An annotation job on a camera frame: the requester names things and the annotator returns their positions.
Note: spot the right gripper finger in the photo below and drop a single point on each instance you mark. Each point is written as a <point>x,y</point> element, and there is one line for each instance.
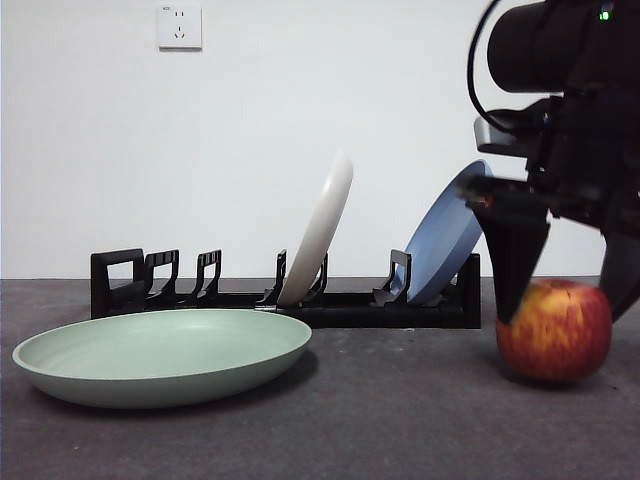
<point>512,250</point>
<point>622,270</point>

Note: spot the red yellow apple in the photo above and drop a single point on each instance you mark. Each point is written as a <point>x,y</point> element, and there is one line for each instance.
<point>555,335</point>

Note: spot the green plate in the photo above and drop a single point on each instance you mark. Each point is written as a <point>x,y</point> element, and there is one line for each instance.
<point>160,360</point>

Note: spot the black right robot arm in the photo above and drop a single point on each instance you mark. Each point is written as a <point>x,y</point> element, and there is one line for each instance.
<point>535,45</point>

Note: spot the blue plate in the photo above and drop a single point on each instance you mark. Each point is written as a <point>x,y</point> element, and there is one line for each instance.
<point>440,245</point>

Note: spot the black plate rack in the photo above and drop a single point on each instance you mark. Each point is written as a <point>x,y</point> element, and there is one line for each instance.
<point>380,315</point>

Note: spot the cream plate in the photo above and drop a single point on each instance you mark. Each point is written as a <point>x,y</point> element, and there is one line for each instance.
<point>320,235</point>

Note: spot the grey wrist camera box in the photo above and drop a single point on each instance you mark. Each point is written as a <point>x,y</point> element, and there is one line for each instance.
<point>492,137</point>

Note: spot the white wall socket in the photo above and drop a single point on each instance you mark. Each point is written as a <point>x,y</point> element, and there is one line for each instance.
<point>180,27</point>

